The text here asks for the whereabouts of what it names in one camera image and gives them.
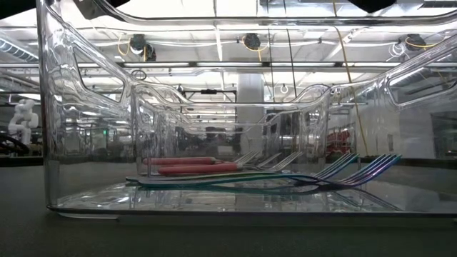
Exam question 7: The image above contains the pink handled silver fork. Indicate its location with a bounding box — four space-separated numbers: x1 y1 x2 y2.
158 151 303 176
142 150 261 166
255 152 283 169

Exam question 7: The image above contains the rainbow metal fork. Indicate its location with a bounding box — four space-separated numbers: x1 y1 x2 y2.
137 153 403 192
125 152 360 186

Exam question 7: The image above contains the clear plastic bin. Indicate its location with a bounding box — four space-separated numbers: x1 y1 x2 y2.
156 110 286 167
35 0 457 219
130 84 331 178

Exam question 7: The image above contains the red chair stack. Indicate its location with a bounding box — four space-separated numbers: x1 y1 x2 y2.
326 128 353 154

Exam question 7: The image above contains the black table mat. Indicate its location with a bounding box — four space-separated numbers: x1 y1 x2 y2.
0 156 457 257

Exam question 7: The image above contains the white humanoid robot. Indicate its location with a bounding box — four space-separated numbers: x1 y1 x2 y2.
7 99 39 146

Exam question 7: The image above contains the black ceiling cable reel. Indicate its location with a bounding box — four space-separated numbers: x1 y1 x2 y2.
129 34 157 61
405 33 428 51
243 32 262 51

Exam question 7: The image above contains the yellow hanging cable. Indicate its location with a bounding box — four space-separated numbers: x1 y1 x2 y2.
331 0 369 157

